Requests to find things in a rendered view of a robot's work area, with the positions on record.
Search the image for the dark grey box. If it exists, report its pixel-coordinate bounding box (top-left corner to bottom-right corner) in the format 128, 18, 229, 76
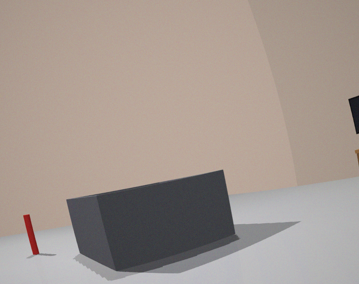
66, 170, 235, 271

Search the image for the red peg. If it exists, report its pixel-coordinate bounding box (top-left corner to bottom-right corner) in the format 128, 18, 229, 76
23, 214, 39, 255

